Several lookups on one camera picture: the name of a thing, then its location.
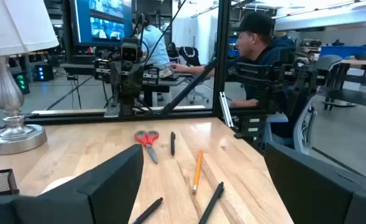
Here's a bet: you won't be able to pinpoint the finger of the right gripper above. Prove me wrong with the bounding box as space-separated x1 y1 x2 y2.
127 68 144 94
109 66 127 94

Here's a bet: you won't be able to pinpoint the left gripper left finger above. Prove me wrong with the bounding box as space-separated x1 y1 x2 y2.
0 143 145 224

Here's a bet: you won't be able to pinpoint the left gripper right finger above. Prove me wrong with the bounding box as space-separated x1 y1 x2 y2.
264 141 366 224

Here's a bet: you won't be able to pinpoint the red-handled scissors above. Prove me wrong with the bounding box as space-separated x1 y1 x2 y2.
134 129 160 165

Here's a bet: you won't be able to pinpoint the yellow pencil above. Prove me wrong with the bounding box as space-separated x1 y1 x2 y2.
191 149 204 196

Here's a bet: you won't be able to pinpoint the grey office chair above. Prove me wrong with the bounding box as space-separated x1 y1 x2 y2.
265 54 344 156

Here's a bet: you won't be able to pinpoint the person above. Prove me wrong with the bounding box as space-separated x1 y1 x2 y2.
138 14 171 70
170 11 298 147

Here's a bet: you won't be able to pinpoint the large blue display screen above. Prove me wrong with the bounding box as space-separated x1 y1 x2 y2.
69 0 133 47

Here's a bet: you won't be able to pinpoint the black box blue lights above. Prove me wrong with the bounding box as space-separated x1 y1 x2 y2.
35 63 55 82

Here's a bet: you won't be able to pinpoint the black box green lights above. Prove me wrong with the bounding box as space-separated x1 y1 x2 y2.
13 72 31 95

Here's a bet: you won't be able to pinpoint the silver aluminium bar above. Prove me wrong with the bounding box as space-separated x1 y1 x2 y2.
218 91 234 128

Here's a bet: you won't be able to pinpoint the white shade silver lamp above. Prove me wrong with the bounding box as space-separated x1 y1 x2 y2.
0 0 60 156

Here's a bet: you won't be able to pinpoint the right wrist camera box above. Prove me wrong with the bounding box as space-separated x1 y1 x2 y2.
120 37 140 63

